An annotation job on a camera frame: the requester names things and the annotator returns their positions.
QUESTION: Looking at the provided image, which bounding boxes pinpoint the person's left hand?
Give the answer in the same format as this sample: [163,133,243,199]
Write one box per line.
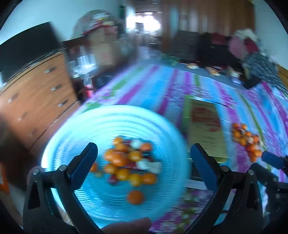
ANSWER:
[102,217,152,234]

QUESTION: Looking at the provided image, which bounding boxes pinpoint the wooden chest of drawers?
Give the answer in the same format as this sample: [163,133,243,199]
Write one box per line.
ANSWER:
[1,52,80,149]

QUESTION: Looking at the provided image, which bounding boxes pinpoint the plaid cushion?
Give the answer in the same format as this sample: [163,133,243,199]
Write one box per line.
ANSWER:
[170,30,200,61]

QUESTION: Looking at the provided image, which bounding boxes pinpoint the blue plastic basket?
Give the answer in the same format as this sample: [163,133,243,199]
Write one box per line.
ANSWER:
[41,105,190,227]

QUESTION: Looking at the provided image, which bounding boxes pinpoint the stacked cardboard boxes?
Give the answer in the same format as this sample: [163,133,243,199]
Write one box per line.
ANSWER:
[87,25,119,66]

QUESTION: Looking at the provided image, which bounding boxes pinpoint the black flat television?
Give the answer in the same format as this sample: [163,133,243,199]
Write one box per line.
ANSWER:
[1,22,62,83]

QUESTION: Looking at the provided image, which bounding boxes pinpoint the pile of clothes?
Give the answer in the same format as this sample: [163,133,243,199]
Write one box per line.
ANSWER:
[197,28,287,93]

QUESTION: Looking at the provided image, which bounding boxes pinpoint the striped floral bed sheet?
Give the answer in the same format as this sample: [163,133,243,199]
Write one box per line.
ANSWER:
[76,62,288,234]

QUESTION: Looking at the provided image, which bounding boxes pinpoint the dark wooden desk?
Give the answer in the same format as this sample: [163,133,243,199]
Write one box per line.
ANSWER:
[64,37,135,103]

